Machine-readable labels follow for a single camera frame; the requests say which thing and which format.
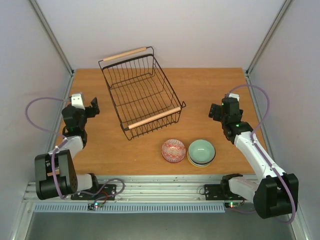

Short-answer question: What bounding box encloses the celadon green bowl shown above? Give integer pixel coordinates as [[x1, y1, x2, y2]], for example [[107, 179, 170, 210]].
[[188, 139, 216, 165]]

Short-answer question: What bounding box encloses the red patterned bowl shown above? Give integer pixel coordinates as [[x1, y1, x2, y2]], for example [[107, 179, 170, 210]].
[[161, 139, 186, 163]]

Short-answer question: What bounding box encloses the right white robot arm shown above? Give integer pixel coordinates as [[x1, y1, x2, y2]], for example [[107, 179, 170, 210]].
[[208, 97, 299, 223]]

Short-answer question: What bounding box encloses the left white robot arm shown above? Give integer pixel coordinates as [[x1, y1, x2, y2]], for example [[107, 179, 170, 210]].
[[34, 93, 101, 200]]

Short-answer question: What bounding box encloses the white yellow bowl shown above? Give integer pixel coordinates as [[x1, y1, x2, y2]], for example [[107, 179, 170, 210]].
[[188, 158, 214, 168]]

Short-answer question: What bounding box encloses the right controller board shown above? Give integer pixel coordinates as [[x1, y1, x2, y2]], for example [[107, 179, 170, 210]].
[[224, 201, 245, 209]]

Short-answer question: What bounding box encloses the controller board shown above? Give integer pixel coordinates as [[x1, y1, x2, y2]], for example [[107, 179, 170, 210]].
[[224, 201, 245, 209], [87, 202, 104, 211]]

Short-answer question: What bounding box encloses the left controller board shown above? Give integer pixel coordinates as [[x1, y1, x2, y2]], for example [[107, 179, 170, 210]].
[[87, 202, 104, 211]]

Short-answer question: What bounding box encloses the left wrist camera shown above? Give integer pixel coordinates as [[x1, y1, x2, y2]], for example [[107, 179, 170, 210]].
[[70, 92, 85, 110]]

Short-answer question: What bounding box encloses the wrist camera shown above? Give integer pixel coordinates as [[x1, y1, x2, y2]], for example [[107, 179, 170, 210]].
[[225, 93, 240, 101], [70, 92, 85, 110]]

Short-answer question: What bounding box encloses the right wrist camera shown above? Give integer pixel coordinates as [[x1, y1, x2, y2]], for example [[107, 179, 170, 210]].
[[225, 93, 240, 101]]

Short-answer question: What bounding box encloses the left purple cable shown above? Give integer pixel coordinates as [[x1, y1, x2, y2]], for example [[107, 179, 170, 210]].
[[25, 97, 73, 201]]

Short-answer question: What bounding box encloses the black wire dish rack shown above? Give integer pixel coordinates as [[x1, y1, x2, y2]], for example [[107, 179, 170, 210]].
[[98, 46, 186, 140]]

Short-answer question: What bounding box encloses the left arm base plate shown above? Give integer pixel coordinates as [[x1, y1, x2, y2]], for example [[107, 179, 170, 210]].
[[70, 183, 118, 201]]

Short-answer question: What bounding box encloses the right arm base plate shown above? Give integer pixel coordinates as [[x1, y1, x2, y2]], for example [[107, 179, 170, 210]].
[[198, 184, 245, 201]]

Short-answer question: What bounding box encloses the aluminium rail frame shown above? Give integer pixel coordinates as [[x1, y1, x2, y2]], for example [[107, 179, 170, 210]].
[[22, 174, 298, 203]]

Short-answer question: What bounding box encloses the grey slotted cable duct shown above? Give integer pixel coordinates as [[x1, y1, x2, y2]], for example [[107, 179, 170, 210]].
[[34, 202, 225, 214]]

